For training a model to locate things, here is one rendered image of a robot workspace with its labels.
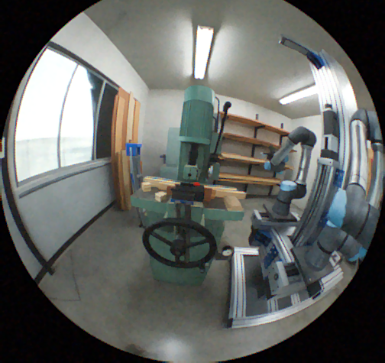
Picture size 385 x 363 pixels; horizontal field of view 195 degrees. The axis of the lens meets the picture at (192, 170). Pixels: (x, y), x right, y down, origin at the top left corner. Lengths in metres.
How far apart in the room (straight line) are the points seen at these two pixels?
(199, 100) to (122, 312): 1.56
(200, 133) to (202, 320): 1.34
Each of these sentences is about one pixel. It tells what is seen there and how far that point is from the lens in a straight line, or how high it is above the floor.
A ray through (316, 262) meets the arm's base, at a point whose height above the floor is 0.85.
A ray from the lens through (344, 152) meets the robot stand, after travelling 0.81.
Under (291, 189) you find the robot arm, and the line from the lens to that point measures 0.88.
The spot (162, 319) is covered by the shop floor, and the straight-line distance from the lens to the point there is 1.18.
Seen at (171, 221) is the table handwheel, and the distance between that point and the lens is 0.37.
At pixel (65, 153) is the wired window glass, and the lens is 1.60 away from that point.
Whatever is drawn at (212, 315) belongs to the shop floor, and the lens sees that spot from 1.22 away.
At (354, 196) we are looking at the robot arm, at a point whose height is 1.15.
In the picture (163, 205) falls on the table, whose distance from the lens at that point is 0.56.
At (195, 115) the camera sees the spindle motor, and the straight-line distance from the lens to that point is 0.57.
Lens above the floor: 1.18
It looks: 12 degrees down
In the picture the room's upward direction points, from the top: 7 degrees clockwise
